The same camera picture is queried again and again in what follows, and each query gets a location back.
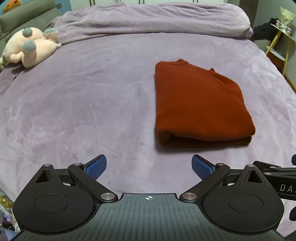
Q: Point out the yellow side table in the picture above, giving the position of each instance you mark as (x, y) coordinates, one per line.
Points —
(281, 51)

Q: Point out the black cloth on table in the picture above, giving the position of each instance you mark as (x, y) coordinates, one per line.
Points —
(265, 31)

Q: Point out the dark red knit sweater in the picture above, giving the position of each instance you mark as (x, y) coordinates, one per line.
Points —
(196, 107)

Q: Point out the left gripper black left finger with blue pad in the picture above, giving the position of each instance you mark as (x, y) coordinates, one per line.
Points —
(61, 200)

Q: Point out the purple rumpled duvet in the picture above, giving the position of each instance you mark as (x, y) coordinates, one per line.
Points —
(219, 19)

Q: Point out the pink plush toy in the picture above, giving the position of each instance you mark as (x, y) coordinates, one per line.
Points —
(30, 46)

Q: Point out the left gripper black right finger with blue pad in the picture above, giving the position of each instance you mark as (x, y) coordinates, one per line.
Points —
(239, 201)

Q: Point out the green headboard cushion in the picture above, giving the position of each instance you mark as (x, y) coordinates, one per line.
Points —
(35, 14)

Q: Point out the cream paper bag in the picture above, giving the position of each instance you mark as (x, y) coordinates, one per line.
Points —
(287, 18)

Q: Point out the purple plush bed sheet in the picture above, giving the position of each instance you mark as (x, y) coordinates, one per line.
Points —
(98, 97)

